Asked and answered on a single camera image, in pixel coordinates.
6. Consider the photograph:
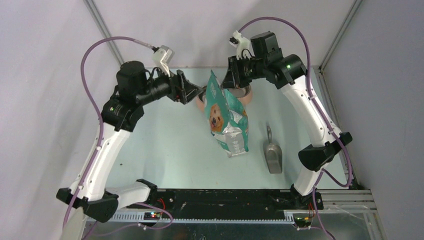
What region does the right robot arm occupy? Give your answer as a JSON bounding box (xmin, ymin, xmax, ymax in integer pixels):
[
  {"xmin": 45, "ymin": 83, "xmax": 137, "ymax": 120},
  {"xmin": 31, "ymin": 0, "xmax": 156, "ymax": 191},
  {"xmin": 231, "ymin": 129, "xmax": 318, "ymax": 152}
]
[{"xmin": 221, "ymin": 31, "xmax": 353, "ymax": 209}]

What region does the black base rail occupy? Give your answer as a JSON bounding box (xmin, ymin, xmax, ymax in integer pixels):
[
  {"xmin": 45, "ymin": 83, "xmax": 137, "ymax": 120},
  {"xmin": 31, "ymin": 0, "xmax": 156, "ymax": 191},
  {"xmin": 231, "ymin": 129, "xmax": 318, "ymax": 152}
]
[{"xmin": 146, "ymin": 189, "xmax": 324, "ymax": 221}]

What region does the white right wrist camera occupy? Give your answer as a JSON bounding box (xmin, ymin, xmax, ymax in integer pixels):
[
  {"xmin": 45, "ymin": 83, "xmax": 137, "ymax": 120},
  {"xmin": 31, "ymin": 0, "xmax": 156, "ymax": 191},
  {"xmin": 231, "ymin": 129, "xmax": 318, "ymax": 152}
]
[{"xmin": 229, "ymin": 30, "xmax": 251, "ymax": 60}]

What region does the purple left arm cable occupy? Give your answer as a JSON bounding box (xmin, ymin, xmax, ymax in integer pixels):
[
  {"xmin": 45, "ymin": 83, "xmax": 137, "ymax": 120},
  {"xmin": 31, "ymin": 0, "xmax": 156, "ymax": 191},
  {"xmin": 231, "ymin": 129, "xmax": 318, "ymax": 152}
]
[{"xmin": 62, "ymin": 36, "xmax": 157, "ymax": 229}]

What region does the metal food scoop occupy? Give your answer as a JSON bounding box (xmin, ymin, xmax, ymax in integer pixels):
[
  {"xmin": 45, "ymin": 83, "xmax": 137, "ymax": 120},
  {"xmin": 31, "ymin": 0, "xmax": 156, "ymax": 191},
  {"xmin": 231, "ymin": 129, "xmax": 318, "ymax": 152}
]
[{"xmin": 263, "ymin": 125, "xmax": 283, "ymax": 174}]

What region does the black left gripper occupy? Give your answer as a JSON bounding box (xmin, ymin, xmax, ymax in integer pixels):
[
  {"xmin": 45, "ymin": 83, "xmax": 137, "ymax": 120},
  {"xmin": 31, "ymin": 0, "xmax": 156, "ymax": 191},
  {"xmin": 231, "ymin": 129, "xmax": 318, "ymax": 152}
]
[{"xmin": 136, "ymin": 61, "xmax": 203, "ymax": 106}]

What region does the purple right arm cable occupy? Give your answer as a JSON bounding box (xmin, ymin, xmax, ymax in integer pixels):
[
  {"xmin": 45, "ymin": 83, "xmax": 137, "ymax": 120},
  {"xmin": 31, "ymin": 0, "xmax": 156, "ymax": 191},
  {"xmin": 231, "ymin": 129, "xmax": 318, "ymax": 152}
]
[{"xmin": 238, "ymin": 16, "xmax": 354, "ymax": 240}]

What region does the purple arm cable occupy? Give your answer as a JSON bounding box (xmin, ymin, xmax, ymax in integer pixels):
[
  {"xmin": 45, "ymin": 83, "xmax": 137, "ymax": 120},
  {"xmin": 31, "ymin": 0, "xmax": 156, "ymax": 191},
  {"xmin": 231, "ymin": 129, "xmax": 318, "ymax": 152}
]
[
  {"xmin": 62, "ymin": 36, "xmax": 157, "ymax": 229},
  {"xmin": 238, "ymin": 16, "xmax": 354, "ymax": 240}
]

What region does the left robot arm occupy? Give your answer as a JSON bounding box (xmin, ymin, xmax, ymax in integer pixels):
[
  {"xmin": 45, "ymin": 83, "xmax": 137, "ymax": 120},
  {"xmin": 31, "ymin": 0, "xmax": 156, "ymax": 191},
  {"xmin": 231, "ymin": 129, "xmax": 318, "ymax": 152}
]
[{"xmin": 56, "ymin": 61, "xmax": 202, "ymax": 223}]

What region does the pink double bowl stand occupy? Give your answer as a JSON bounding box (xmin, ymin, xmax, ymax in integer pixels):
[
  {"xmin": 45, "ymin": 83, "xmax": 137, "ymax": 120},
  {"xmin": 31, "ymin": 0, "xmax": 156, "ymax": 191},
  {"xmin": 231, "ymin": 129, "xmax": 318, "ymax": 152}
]
[{"xmin": 195, "ymin": 84, "xmax": 254, "ymax": 113}]

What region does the green pet food bag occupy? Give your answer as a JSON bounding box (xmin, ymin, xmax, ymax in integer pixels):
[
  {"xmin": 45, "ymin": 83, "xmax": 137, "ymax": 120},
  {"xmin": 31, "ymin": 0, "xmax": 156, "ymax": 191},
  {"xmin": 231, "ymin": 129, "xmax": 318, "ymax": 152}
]
[{"xmin": 202, "ymin": 70, "xmax": 249, "ymax": 157}]

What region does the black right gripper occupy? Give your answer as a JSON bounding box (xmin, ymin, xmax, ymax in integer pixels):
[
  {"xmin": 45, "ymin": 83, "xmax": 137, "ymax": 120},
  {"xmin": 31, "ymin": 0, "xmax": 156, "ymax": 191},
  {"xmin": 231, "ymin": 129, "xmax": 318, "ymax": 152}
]
[{"xmin": 220, "ymin": 54, "xmax": 267, "ymax": 90}]

